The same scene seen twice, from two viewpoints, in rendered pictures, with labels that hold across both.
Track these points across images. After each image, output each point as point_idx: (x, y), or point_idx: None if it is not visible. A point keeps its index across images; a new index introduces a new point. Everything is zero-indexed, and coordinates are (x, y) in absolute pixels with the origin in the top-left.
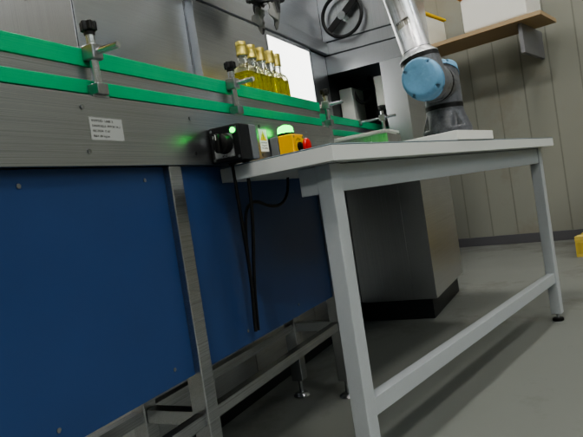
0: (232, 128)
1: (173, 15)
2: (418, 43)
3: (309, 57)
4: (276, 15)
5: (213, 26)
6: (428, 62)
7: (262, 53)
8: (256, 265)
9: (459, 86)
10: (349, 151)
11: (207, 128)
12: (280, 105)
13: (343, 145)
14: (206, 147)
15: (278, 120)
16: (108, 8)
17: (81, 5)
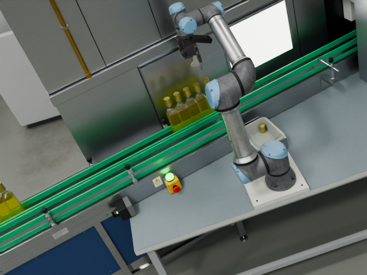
0: (117, 213)
1: (130, 81)
2: (237, 156)
3: (284, 4)
4: (199, 63)
5: (162, 70)
6: (237, 173)
7: (187, 93)
8: None
9: (280, 167)
10: (147, 250)
11: (113, 202)
12: (178, 149)
13: (143, 249)
14: (113, 209)
15: (172, 163)
16: (86, 112)
17: (71, 122)
